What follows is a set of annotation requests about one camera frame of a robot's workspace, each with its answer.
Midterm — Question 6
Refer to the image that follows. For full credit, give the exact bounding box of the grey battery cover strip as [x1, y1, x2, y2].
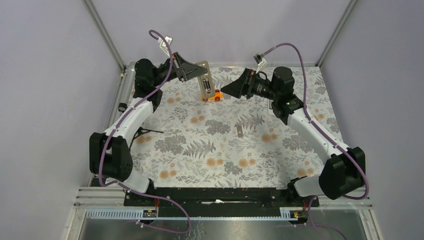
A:
[236, 125, 244, 138]

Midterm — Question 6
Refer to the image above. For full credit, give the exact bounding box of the black mini tripod stand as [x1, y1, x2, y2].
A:
[128, 127, 164, 152]

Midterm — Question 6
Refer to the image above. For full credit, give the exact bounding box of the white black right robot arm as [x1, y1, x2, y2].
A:
[221, 66, 370, 206]

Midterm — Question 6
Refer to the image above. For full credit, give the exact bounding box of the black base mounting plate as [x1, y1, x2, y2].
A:
[123, 184, 310, 218]

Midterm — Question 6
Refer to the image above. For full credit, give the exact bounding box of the black batteries pair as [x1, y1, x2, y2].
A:
[202, 77, 212, 94]

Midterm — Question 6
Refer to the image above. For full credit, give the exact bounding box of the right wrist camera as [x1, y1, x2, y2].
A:
[253, 53, 268, 74]

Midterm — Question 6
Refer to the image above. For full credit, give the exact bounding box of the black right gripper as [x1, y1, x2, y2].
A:
[220, 68, 279, 101]

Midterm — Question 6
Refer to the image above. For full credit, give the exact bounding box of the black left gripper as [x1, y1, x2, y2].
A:
[152, 51, 207, 87]

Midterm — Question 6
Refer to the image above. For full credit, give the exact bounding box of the orange toy car chassis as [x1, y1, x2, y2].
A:
[200, 89, 224, 102]

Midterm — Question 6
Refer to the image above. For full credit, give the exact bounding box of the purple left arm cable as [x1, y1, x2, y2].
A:
[98, 29, 192, 235]

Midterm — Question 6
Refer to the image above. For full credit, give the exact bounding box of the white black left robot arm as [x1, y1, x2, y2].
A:
[89, 52, 208, 206]

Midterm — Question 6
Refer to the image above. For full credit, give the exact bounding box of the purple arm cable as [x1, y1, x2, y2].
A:
[98, 29, 192, 235]
[261, 43, 370, 240]

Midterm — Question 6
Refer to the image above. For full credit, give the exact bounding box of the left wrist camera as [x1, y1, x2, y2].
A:
[157, 35, 173, 57]

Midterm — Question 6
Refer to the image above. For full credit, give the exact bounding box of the floral patterned table mat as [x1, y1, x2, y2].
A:
[130, 79, 324, 188]

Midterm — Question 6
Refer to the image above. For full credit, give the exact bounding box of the grey remote control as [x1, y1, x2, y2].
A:
[196, 61, 216, 102]

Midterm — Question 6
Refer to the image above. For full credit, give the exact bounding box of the white slotted cable duct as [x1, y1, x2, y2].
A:
[85, 207, 309, 222]

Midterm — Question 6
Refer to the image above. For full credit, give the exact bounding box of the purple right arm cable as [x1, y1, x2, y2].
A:
[261, 43, 370, 240]

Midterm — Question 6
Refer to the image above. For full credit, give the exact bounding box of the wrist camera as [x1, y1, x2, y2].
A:
[253, 53, 268, 74]
[157, 35, 173, 57]

